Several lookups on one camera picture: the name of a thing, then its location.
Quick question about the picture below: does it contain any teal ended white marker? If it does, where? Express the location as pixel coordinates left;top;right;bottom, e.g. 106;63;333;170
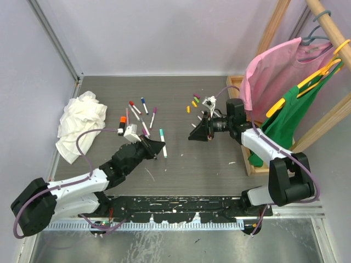
159;128;168;158

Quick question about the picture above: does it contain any green tank top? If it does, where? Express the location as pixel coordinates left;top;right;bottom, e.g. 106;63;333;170
248;59;346;167

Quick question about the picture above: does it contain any white slotted cable duct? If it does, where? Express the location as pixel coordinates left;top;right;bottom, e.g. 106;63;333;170
45;220;245;231

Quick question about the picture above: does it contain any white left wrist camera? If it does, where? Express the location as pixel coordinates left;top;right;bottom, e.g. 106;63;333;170
117;124;141;143

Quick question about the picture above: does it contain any blue capped white marker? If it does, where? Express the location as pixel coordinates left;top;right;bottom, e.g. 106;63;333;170
140;97;149;115

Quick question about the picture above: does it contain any orange capped black highlighter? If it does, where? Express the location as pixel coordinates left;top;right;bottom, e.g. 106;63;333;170
118;116;127;131

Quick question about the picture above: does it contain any yellow clothes hanger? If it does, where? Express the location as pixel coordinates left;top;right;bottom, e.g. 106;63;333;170
266;39;350;118

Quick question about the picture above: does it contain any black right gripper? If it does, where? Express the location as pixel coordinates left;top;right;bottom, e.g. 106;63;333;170
188;111;233;142

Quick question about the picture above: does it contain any wooden clothes rack frame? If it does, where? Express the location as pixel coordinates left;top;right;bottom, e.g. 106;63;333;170
226;0;351;177

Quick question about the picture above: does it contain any grey-blue clothes hanger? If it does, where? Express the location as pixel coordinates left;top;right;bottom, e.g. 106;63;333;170
297;10;332;62

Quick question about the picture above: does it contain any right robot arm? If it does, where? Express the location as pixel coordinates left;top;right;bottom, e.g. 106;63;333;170
188;96;318;216

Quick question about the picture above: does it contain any wooden hanging rod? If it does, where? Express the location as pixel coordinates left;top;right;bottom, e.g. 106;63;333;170
305;0;350;71

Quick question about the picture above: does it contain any red capped white marker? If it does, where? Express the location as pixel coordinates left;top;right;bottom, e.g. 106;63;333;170
129;101;141;115

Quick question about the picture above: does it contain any white crumpled cloth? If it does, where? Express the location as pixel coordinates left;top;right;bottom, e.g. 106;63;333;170
55;91;107;164

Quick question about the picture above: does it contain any pink t-shirt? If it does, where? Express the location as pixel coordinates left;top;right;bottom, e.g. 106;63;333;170
240;37;334;123

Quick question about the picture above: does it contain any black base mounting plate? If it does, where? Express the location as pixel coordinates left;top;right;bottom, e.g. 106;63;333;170
85;196;273;224

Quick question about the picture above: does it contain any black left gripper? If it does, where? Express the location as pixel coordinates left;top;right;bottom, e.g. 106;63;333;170
124;134;164;175

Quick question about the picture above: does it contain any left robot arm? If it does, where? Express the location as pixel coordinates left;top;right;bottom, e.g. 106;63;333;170
10;135;165;239

